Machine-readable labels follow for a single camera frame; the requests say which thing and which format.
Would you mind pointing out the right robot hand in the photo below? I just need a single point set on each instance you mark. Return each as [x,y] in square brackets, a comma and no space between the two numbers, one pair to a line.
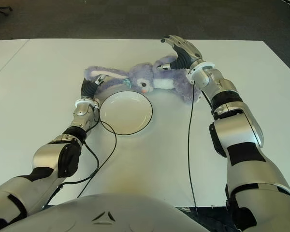
[187,55]

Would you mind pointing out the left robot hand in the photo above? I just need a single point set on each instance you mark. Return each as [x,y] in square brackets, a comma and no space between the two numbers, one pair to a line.
[88,88]

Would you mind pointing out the purple plush bunny doll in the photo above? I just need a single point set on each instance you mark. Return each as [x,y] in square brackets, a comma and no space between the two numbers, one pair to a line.
[140,75]

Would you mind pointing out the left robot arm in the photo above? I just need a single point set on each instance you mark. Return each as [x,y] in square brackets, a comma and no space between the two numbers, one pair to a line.
[50,157]

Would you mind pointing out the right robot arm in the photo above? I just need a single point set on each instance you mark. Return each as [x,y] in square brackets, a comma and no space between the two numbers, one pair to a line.
[236,135]

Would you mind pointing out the white plate black rim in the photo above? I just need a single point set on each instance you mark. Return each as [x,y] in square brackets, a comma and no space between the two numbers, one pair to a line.
[125,112]

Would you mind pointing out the black office chair base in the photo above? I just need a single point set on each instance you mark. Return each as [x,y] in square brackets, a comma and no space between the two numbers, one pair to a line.
[1,9]

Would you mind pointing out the grey robot torso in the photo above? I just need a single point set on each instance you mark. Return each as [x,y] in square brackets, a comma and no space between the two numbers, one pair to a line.
[106,205]

